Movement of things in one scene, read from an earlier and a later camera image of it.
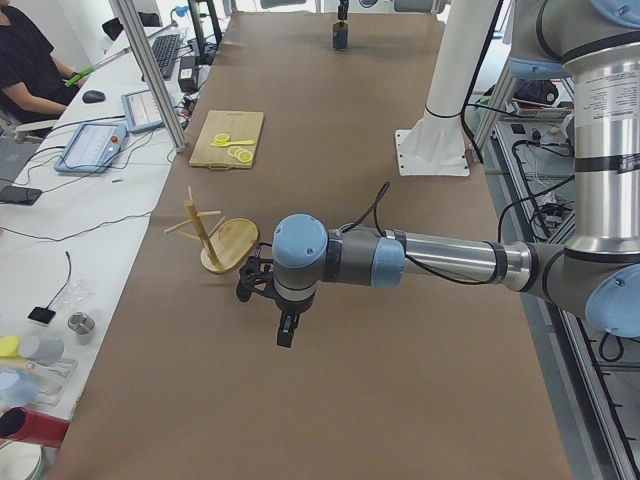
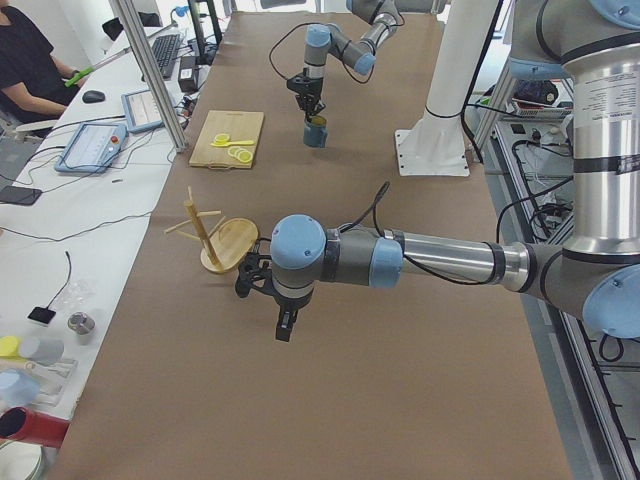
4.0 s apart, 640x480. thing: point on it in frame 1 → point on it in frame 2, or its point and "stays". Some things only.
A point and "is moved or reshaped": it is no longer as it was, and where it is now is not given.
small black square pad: x=41 y=314 stays
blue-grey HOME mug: x=340 y=35 is moved or reshaped
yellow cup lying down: x=9 y=348 stays
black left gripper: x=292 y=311 stays
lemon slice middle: x=235 y=150 stays
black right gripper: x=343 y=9 → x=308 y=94
